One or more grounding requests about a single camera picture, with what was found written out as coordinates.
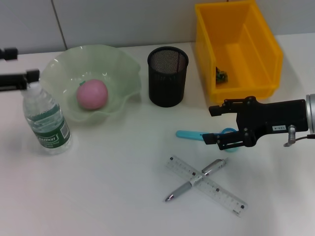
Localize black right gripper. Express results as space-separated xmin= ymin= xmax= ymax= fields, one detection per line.
xmin=202 ymin=96 xmax=310 ymax=151

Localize blue scissors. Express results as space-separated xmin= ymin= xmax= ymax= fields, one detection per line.
xmin=176 ymin=127 xmax=241 ymax=153

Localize green plastic wrapper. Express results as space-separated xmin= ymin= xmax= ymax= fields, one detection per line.
xmin=215 ymin=66 xmax=228 ymax=85

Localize clear plastic water bottle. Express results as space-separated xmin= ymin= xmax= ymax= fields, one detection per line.
xmin=22 ymin=80 xmax=73 ymax=155

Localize pink peach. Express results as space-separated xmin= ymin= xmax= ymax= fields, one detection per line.
xmin=76 ymin=79 xmax=109 ymax=111

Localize green glass fruit plate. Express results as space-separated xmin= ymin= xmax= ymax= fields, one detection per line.
xmin=39 ymin=44 xmax=143 ymax=125

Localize black mesh pen holder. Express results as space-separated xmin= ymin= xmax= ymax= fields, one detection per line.
xmin=147 ymin=47 xmax=189 ymax=108

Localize transparent plastic ruler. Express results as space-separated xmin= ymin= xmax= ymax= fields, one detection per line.
xmin=166 ymin=154 xmax=248 ymax=218

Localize silver pen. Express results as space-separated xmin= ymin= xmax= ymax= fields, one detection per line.
xmin=164 ymin=157 xmax=230 ymax=203

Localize yellow plastic bin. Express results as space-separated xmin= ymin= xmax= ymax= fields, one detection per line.
xmin=194 ymin=0 xmax=284 ymax=104

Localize right gripper cable with plug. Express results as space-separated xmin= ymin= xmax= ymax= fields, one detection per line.
xmin=283 ymin=124 xmax=315 ymax=148

